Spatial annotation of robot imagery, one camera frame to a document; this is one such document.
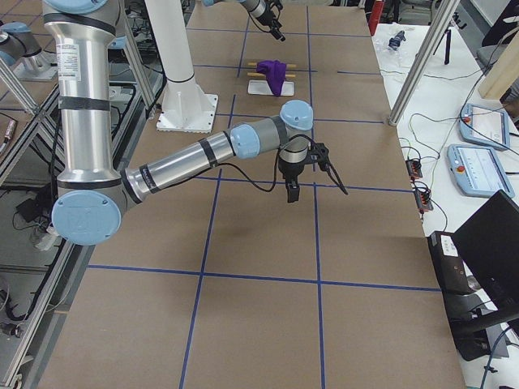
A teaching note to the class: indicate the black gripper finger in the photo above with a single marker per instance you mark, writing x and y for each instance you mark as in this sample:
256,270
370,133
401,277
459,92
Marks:
295,192
289,190

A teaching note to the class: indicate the purple towel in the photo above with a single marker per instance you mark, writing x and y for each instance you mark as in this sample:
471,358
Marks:
275,72

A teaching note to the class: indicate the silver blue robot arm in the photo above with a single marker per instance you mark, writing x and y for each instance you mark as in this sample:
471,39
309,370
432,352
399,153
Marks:
92,195

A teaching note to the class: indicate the right wooden rack rod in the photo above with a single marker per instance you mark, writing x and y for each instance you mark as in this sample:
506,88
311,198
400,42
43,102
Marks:
289,65

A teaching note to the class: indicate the wooden rack rod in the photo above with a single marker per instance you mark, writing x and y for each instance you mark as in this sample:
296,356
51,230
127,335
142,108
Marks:
255,74
289,65

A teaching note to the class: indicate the left wooden rack rod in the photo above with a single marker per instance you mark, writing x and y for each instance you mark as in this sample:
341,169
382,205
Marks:
255,74

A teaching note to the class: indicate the white towel rack base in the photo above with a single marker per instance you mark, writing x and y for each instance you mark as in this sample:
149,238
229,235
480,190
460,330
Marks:
261,88

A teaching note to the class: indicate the upper red connector block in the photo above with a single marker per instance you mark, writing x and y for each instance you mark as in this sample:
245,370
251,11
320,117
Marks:
414,168

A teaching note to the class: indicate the red connector block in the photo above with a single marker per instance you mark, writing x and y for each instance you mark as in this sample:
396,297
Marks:
423,199
414,168

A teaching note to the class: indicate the dark blue crumpled object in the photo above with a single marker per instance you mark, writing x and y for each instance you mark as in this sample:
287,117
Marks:
396,41

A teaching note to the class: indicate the lower red connector block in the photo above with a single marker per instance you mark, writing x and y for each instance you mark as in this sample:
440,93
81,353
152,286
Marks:
423,199

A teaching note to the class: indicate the black computer box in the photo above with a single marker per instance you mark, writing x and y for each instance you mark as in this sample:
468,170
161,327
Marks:
449,268

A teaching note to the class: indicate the lower teach pendant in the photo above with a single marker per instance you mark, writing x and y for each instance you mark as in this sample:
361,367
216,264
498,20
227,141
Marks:
477,171

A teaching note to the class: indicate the teach pendant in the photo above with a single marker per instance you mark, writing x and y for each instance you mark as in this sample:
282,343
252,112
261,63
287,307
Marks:
477,171
483,126

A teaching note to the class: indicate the upper teach pendant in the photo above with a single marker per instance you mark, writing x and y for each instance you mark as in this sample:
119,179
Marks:
483,126

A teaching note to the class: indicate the black monitor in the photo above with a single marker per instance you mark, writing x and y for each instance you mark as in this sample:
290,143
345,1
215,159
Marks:
488,244

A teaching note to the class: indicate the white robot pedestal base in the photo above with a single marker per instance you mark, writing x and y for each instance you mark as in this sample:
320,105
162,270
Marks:
185,107

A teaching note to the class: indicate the aluminium frame post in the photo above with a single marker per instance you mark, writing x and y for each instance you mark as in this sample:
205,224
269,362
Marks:
434,33

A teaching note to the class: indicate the black camera tripod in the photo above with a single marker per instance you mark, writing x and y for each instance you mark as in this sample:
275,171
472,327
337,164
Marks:
447,51

